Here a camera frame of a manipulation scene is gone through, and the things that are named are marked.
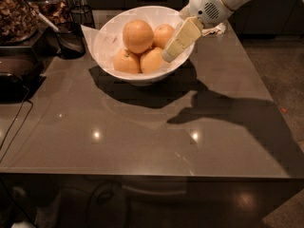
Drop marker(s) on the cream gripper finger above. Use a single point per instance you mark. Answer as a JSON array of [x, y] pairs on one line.
[[185, 35]]

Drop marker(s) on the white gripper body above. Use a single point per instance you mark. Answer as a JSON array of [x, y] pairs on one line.
[[205, 4]]

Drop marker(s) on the orange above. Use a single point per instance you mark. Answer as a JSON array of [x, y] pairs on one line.
[[137, 36], [126, 61], [162, 34], [151, 60]]

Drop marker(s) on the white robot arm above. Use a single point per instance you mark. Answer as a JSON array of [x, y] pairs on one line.
[[199, 18]]

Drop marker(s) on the white ceramic bowl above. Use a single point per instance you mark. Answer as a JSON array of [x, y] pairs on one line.
[[107, 42]]

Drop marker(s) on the crumpled beige napkin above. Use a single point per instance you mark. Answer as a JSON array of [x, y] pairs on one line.
[[218, 29]]

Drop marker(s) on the white paper liner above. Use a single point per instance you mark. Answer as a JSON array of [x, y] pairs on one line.
[[90, 37]]

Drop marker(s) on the black mesh cup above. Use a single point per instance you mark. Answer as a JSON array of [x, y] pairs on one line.
[[83, 15]]

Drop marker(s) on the dark glass cup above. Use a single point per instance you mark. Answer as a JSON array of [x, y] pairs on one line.
[[70, 40]]

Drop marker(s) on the small glass snack jar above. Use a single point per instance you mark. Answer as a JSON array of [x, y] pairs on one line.
[[56, 11]]

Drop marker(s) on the large glass snack jar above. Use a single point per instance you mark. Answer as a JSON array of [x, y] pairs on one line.
[[17, 22]]

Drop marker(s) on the black box appliance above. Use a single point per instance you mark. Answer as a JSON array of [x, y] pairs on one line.
[[20, 74]]

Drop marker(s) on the white spoon handle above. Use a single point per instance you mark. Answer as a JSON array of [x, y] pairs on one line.
[[45, 20]]

